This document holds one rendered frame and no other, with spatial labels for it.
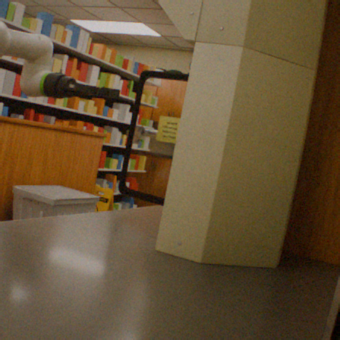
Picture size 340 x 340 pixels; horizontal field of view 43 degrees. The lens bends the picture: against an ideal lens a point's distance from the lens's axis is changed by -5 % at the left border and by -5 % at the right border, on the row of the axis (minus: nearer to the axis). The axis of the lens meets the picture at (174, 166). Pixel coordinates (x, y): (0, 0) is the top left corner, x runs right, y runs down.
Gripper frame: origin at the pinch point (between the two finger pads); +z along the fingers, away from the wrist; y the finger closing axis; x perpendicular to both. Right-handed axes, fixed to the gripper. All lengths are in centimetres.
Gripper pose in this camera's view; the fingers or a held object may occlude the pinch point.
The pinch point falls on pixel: (109, 92)
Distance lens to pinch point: 154.6
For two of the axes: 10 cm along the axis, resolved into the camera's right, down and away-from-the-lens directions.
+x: -1.9, 9.8, 0.4
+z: 9.0, 2.0, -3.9
